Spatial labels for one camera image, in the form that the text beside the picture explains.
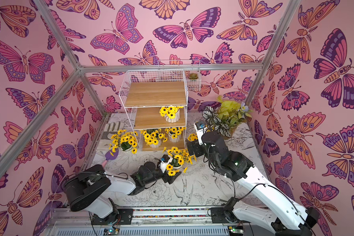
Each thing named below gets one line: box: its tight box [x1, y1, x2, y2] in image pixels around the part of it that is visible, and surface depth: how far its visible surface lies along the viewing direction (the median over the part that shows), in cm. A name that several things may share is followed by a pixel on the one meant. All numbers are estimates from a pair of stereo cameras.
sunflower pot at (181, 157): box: [163, 146, 197, 177], surface depth 79 cm
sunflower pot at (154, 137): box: [139, 128, 169, 149], surface depth 92 cm
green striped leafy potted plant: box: [202, 95, 253, 139], surface depth 91 cm
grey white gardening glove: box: [96, 121, 125, 150], surface depth 109 cm
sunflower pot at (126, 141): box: [109, 129, 139, 154], surface depth 92 cm
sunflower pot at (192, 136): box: [187, 132, 199, 142], surface depth 91 cm
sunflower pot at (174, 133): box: [164, 126, 186, 143], surface depth 94 cm
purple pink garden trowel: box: [102, 148, 119, 169], surface depth 95 cm
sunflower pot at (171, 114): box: [159, 106, 185, 123], surface depth 72 cm
